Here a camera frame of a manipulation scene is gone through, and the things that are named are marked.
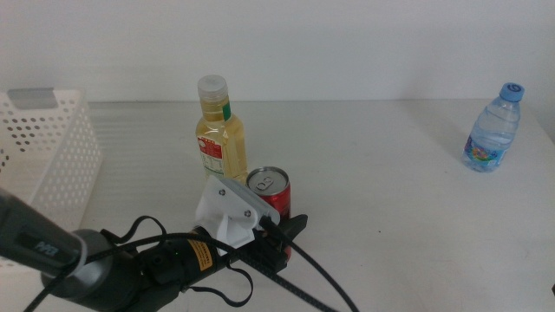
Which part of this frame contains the thin black cable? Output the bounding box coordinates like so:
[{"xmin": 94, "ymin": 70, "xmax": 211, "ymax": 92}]
[{"xmin": 99, "ymin": 215, "xmax": 255, "ymax": 309}]

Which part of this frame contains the red cola can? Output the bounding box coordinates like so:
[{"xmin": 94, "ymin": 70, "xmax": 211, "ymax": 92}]
[{"xmin": 245, "ymin": 166, "xmax": 292, "ymax": 261}]

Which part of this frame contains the thick black braided cable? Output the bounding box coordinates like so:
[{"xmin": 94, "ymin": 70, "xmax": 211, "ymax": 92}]
[{"xmin": 23, "ymin": 215, "xmax": 361, "ymax": 312}]

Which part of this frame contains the yellow tea bottle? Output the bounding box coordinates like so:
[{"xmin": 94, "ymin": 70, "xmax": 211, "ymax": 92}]
[{"xmin": 194, "ymin": 74, "xmax": 249, "ymax": 185}]

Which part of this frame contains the water bottle with blue cap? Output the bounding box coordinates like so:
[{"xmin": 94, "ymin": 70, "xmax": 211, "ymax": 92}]
[{"xmin": 461, "ymin": 81, "xmax": 526, "ymax": 173}]

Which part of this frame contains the white perforated plastic basket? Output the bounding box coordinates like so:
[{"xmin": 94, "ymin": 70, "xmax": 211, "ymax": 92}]
[{"xmin": 0, "ymin": 88, "xmax": 104, "ymax": 274}]

